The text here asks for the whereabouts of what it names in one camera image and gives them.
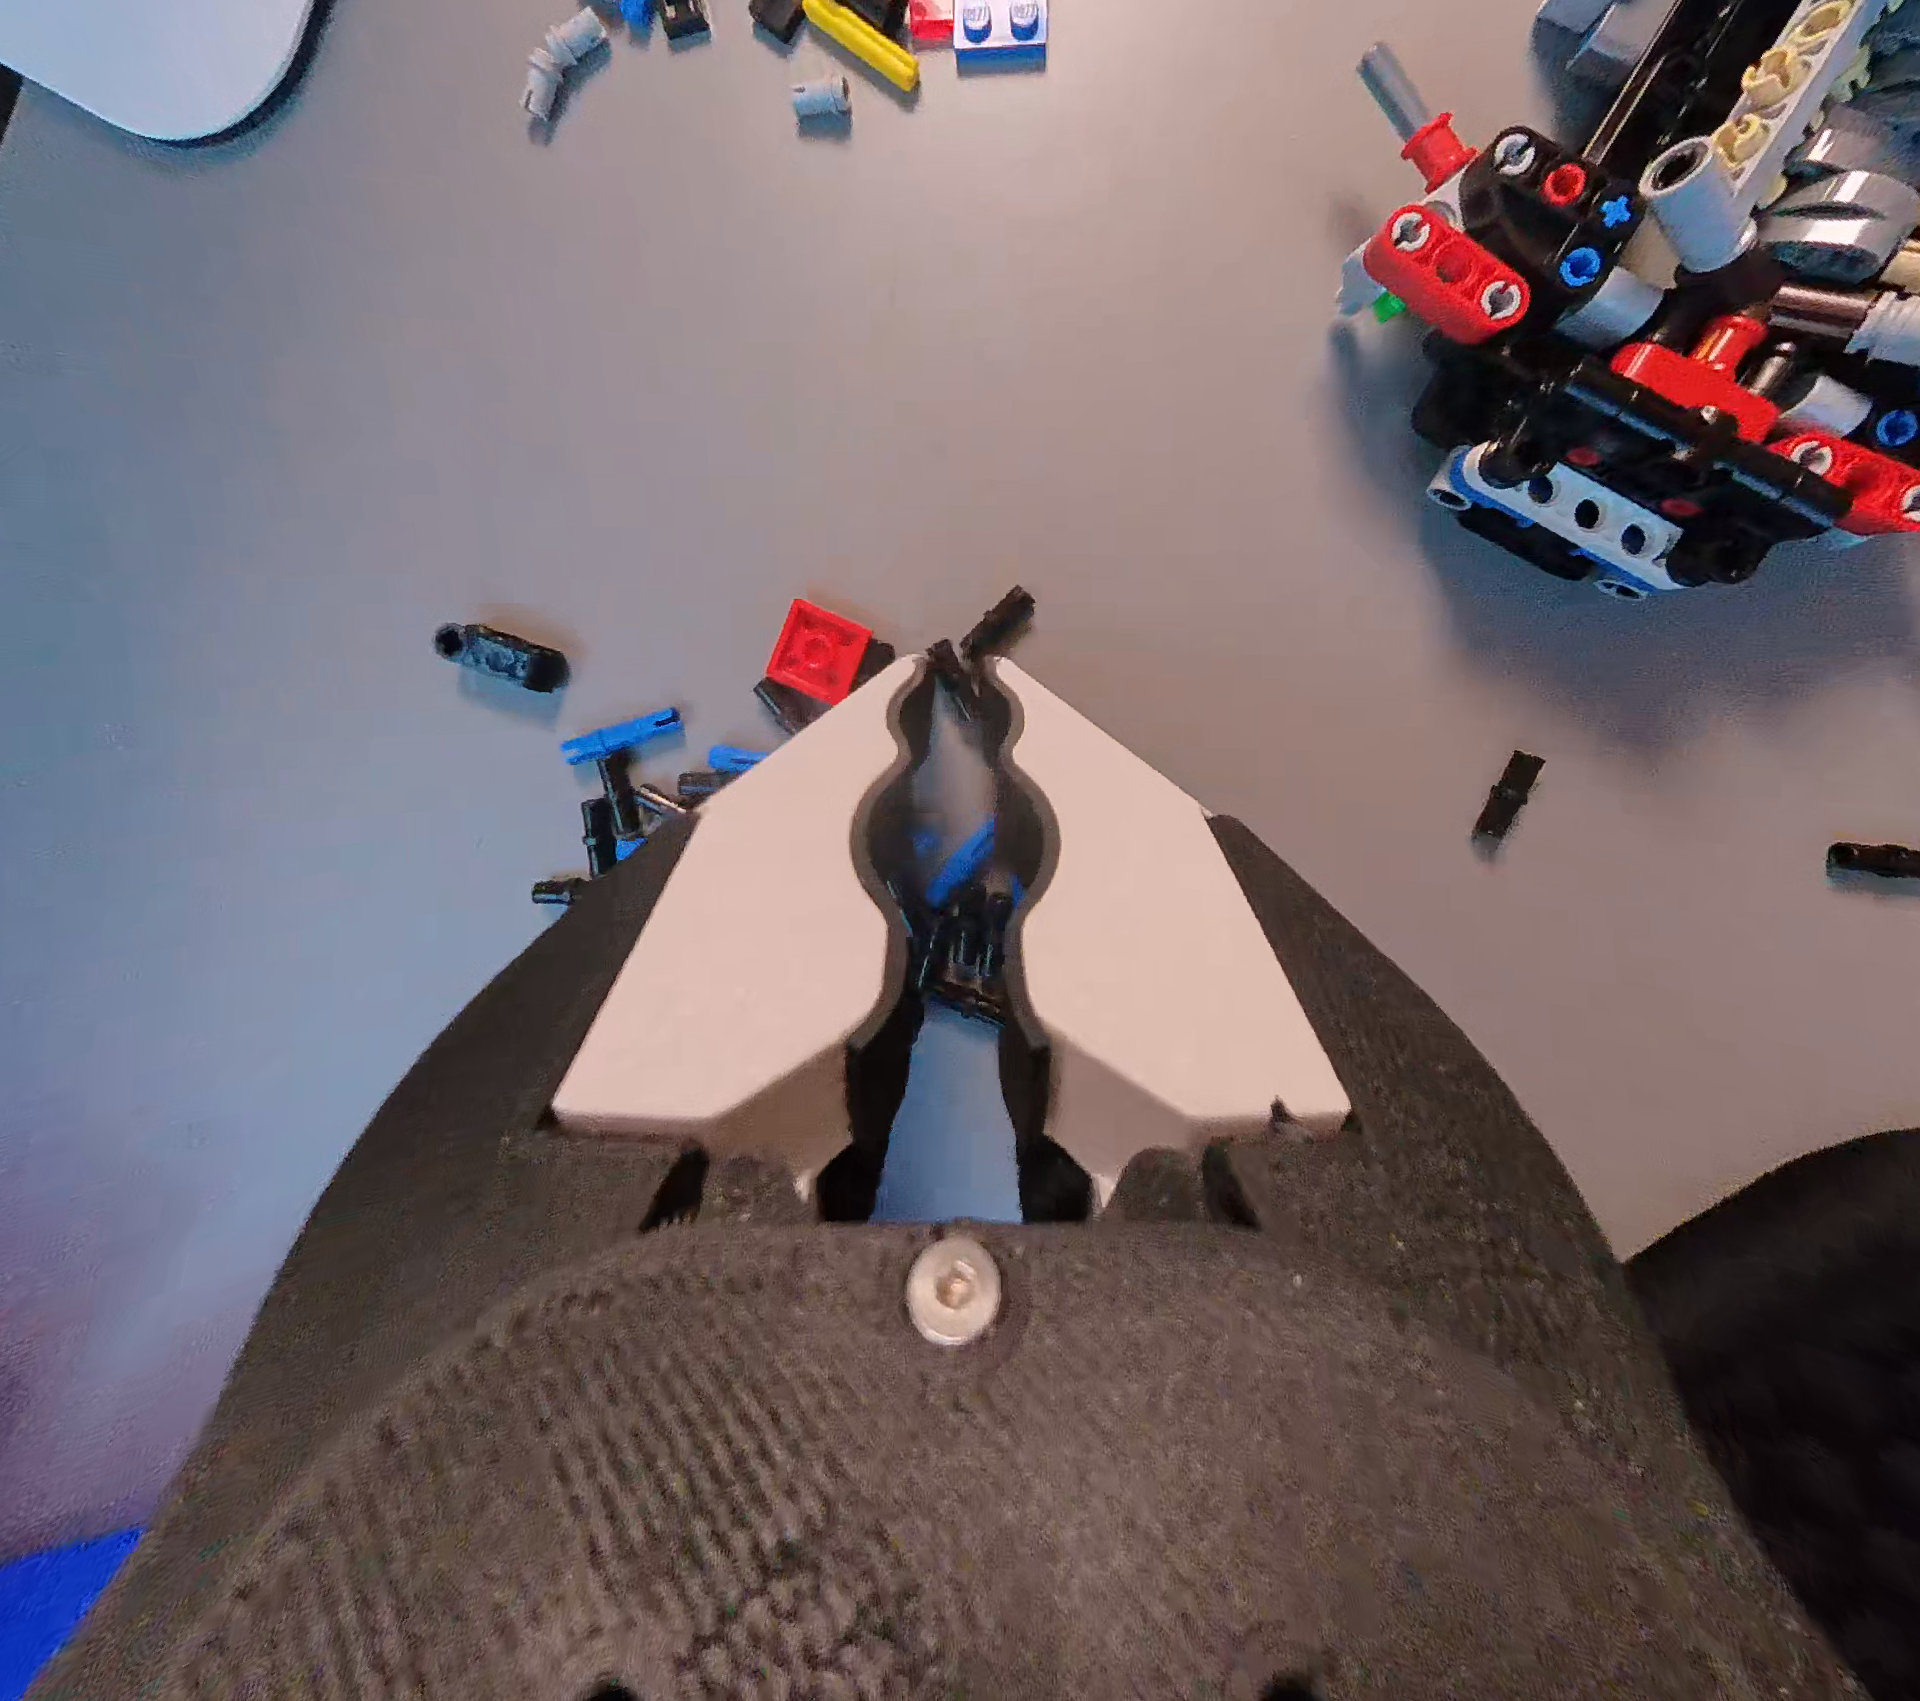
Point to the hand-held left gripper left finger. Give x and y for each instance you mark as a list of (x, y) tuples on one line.
[(705, 980)]

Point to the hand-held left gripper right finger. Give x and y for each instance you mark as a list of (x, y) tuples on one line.
[(1184, 980)]

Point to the heap of black blue pins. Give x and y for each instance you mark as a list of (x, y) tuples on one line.
[(961, 942)]

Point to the black lego pin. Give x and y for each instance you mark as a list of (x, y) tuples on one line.
[(1003, 621), (1875, 859), (1508, 797)]

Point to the red square lego plate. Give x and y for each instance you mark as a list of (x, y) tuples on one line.
[(818, 651)]

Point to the black lego liftarm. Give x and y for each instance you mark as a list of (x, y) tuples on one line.
[(510, 661)]

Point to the partly built lego truck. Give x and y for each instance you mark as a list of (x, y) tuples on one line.
[(1651, 380)]

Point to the black textured pad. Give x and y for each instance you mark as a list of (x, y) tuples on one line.
[(1801, 1356)]

